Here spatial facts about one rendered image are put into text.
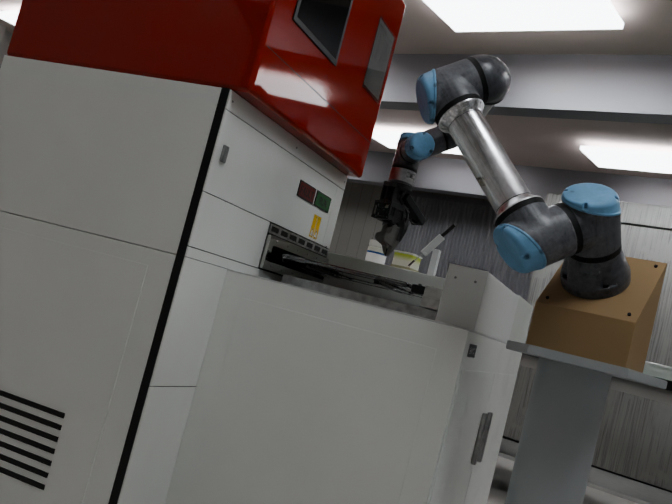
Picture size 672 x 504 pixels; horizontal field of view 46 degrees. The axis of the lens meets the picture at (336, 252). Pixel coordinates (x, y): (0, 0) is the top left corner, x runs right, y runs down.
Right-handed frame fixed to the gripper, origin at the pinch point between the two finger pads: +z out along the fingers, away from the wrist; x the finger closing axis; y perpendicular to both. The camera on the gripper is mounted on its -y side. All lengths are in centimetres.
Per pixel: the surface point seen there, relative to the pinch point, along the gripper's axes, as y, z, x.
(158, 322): 71, 33, 5
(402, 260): -24.0, -1.3, -16.7
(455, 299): 22, 12, 46
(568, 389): 10, 25, 73
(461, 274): 22, 6, 46
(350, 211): -614, -136, -707
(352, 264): -6.4, 4.8, -20.7
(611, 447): -420, 66, -132
